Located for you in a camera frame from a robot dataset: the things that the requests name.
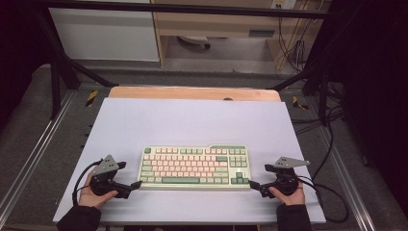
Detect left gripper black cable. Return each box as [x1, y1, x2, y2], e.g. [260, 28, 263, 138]
[71, 159, 104, 206]

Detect white cabinet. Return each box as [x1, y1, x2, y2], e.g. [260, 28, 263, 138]
[48, 8, 161, 63]

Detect yellow clamp left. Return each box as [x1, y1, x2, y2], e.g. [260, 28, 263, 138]
[85, 90, 99, 108]

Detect person's left hand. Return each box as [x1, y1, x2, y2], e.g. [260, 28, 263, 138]
[78, 181, 119, 209]

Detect black curtain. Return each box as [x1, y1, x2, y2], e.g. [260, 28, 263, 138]
[330, 0, 408, 210]
[0, 0, 49, 123]

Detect light wooden desk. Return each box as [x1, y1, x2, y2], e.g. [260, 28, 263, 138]
[150, 0, 331, 70]

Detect yellow clamp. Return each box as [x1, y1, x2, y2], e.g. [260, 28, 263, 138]
[85, 90, 99, 108]
[292, 95, 309, 111]

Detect black metal crossbar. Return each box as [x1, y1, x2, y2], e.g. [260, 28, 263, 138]
[41, 0, 331, 19]

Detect yellow clamp right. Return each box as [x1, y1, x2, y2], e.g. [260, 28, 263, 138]
[292, 95, 309, 111]

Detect white power strip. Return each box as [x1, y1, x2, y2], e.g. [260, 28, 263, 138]
[270, 0, 297, 10]

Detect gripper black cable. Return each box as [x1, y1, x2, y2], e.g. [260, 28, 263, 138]
[71, 159, 104, 206]
[294, 174, 350, 224]

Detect aluminium rail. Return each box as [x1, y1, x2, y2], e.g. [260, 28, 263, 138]
[316, 128, 379, 231]
[0, 90, 76, 219]

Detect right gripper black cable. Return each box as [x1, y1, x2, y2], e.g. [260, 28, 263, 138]
[294, 174, 350, 224]

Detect light wooden table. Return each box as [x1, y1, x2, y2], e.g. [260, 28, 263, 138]
[108, 86, 282, 103]

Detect hanging cable bundle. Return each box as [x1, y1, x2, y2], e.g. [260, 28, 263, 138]
[277, 15, 314, 73]

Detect green and cream mechanical keyboard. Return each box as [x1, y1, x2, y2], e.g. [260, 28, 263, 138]
[138, 143, 252, 192]

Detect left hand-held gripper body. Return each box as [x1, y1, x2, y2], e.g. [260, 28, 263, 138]
[89, 154, 129, 198]

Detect white chair base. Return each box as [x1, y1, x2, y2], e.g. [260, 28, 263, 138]
[177, 36, 212, 50]

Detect black metal stand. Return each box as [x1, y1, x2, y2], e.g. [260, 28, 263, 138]
[33, 9, 119, 120]
[270, 57, 331, 127]

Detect black floor cables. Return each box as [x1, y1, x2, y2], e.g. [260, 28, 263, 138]
[290, 81, 345, 136]

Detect person's right hand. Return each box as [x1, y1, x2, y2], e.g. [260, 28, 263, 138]
[268, 181, 306, 206]

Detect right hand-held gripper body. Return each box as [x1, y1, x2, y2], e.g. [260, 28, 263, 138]
[265, 156, 311, 196]

